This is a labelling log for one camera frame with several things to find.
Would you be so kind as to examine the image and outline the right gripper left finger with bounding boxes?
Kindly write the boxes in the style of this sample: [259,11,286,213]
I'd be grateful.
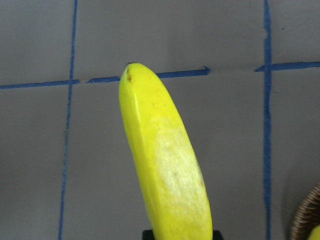
[141,229,154,240]

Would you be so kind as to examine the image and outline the curved yellow banana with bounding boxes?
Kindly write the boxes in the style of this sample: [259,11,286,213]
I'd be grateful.
[118,62,213,240]

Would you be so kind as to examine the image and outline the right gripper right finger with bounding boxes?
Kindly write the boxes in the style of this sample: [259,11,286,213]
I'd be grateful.
[213,230,223,240]

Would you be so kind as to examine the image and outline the brown wicker basket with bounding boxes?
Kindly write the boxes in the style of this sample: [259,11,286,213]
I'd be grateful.
[289,182,320,240]

